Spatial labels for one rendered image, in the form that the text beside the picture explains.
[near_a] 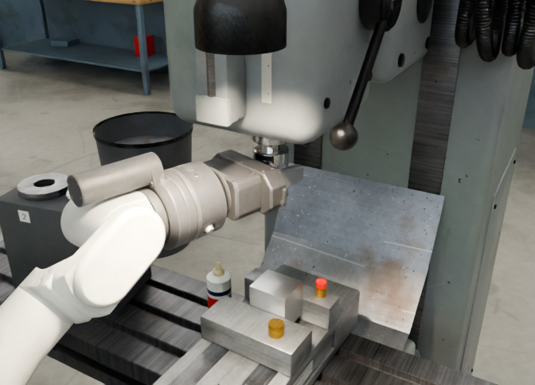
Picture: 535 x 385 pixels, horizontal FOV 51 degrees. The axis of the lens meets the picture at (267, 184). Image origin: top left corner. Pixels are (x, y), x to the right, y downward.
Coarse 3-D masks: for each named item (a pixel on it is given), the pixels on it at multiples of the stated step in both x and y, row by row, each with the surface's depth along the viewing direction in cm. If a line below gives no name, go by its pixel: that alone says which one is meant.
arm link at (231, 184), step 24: (192, 168) 64; (216, 168) 69; (240, 168) 69; (264, 168) 69; (192, 192) 62; (216, 192) 64; (240, 192) 66; (264, 192) 68; (216, 216) 64; (240, 216) 67; (192, 240) 65
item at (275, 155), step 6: (258, 144) 74; (258, 150) 72; (264, 150) 72; (270, 150) 72; (276, 150) 72; (282, 150) 72; (288, 150) 73; (258, 156) 72; (264, 156) 71; (270, 156) 71; (276, 156) 71; (282, 156) 72
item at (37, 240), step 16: (32, 176) 101; (48, 176) 101; (64, 176) 101; (16, 192) 98; (32, 192) 95; (48, 192) 95; (64, 192) 98; (0, 208) 96; (16, 208) 95; (32, 208) 94; (48, 208) 93; (0, 224) 98; (16, 224) 97; (32, 224) 95; (48, 224) 94; (16, 240) 98; (32, 240) 97; (48, 240) 96; (64, 240) 94; (16, 256) 100; (32, 256) 99; (48, 256) 97; (64, 256) 96; (16, 272) 102; (16, 288) 104
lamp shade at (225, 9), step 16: (208, 0) 41; (224, 0) 40; (240, 0) 40; (256, 0) 40; (272, 0) 41; (208, 16) 41; (224, 16) 40; (240, 16) 40; (256, 16) 40; (272, 16) 41; (208, 32) 41; (224, 32) 41; (240, 32) 41; (256, 32) 41; (272, 32) 42; (208, 48) 42; (224, 48) 41; (240, 48) 41; (256, 48) 41; (272, 48) 42
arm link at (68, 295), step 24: (120, 216) 55; (144, 216) 56; (96, 240) 54; (120, 240) 55; (144, 240) 56; (72, 264) 53; (96, 264) 53; (120, 264) 55; (144, 264) 57; (24, 288) 54; (48, 288) 53; (72, 288) 53; (96, 288) 54; (120, 288) 55; (72, 312) 54; (96, 312) 55
